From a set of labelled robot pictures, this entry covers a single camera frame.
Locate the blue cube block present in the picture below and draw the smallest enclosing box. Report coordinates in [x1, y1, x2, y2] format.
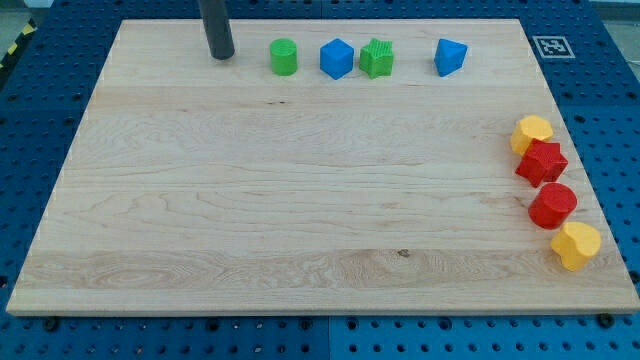
[320, 38, 354, 80]

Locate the light wooden board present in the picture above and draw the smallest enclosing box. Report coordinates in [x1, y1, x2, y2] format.
[7, 19, 639, 317]

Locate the green star block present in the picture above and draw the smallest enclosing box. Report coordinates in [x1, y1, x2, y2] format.
[359, 38, 394, 79]

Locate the green cylinder block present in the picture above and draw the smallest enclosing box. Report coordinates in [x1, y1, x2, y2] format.
[269, 38, 298, 76]

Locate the blue triangle block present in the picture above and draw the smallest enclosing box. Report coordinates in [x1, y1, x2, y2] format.
[434, 38, 468, 77]

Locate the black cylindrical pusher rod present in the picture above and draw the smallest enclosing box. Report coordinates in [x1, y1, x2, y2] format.
[198, 0, 235, 60]

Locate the yellow hexagon block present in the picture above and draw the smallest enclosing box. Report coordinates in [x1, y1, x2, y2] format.
[510, 115, 554, 156]

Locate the red star block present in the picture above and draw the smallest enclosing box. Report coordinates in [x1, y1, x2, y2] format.
[515, 139, 568, 188]

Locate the red cylinder block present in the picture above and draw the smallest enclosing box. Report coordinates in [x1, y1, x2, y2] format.
[528, 183, 578, 230]

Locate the yellow heart block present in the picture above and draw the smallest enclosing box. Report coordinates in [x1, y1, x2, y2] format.
[550, 221, 602, 272]

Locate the white fiducial marker tag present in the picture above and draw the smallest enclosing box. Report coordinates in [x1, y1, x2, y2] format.
[532, 35, 575, 59]

